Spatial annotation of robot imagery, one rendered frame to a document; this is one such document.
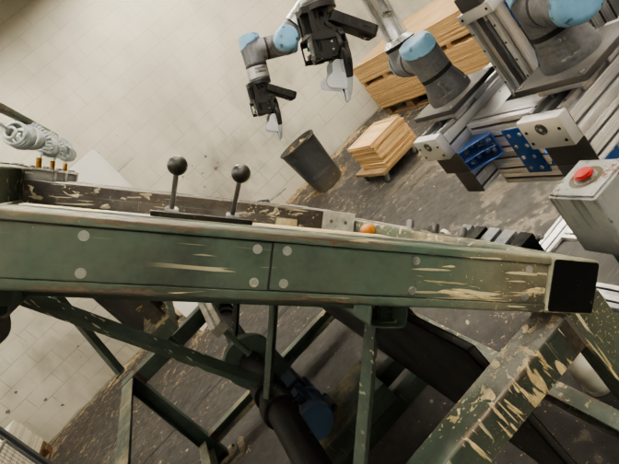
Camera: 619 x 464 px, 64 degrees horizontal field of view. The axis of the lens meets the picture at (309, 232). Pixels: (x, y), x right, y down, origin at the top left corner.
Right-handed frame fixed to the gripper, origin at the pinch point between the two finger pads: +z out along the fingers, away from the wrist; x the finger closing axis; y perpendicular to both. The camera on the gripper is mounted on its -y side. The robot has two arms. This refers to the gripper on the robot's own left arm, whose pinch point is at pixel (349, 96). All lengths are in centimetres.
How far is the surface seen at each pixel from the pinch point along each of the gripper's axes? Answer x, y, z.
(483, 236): -16, -39, 46
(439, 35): -313, -256, -59
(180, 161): 9.0, 40.5, 5.1
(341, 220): -62, -15, 37
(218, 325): -61, 38, 59
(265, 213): -63, 11, 27
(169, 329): -121, 55, 71
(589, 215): 26, -33, 36
